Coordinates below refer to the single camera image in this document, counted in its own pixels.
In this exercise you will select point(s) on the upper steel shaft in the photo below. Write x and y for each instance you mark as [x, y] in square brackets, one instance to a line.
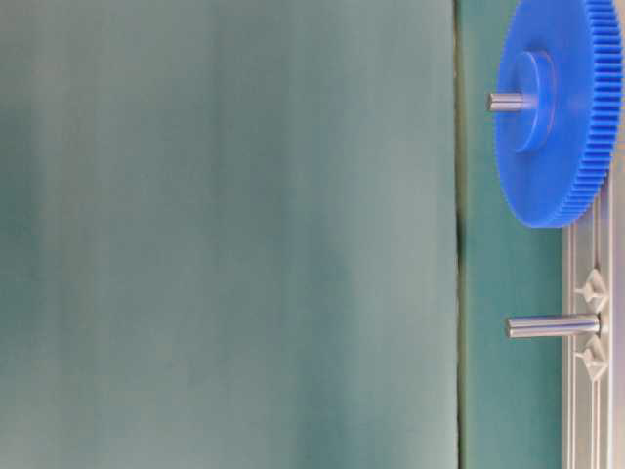
[510, 102]

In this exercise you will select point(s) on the lower steel shaft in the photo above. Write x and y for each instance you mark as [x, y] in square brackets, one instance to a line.
[552, 326]

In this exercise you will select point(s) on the steel shaft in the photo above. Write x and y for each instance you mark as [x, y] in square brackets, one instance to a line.
[552, 326]
[510, 102]

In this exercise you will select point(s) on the large blue gear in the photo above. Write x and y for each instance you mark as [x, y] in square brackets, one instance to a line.
[566, 61]

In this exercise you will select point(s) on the green table mat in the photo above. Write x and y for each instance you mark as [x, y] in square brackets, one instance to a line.
[509, 391]

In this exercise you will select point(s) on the aluminium extrusion rail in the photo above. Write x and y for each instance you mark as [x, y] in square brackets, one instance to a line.
[593, 364]

